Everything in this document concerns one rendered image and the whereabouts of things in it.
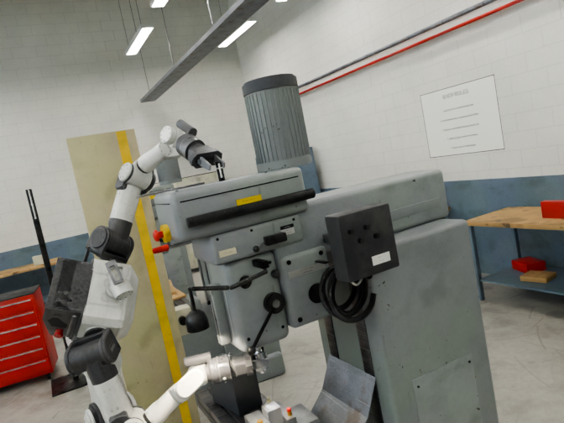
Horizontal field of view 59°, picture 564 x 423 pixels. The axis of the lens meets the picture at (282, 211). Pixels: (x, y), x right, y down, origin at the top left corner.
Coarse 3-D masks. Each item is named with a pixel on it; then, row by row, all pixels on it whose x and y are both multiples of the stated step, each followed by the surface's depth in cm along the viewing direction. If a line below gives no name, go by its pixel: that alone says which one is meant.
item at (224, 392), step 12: (216, 384) 217; (228, 384) 207; (240, 384) 206; (252, 384) 209; (216, 396) 220; (228, 396) 209; (240, 396) 206; (252, 396) 209; (228, 408) 212; (240, 408) 206; (252, 408) 209
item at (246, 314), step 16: (256, 256) 167; (272, 256) 170; (224, 272) 163; (240, 272) 164; (256, 272) 167; (240, 288) 164; (256, 288) 167; (272, 288) 169; (240, 304) 164; (256, 304) 167; (240, 320) 165; (256, 320) 167; (272, 320) 169; (240, 336) 165; (256, 336) 167; (272, 336) 169
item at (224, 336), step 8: (216, 296) 169; (216, 304) 169; (224, 304) 170; (216, 312) 169; (224, 312) 170; (216, 320) 170; (224, 320) 170; (224, 328) 170; (224, 336) 170; (224, 344) 170
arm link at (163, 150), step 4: (160, 144) 191; (164, 144) 193; (168, 144) 194; (156, 148) 190; (160, 148) 190; (164, 148) 192; (168, 148) 193; (172, 148) 194; (156, 152) 190; (160, 152) 189; (164, 152) 191; (168, 152) 192; (172, 152) 193; (176, 152) 192; (160, 156) 190; (164, 156) 190; (168, 156) 191; (172, 156) 192; (176, 156) 192
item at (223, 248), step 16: (256, 224) 165; (272, 224) 167; (288, 224) 169; (192, 240) 176; (208, 240) 159; (224, 240) 159; (240, 240) 162; (256, 240) 164; (288, 240) 170; (208, 256) 162; (224, 256) 159; (240, 256) 162
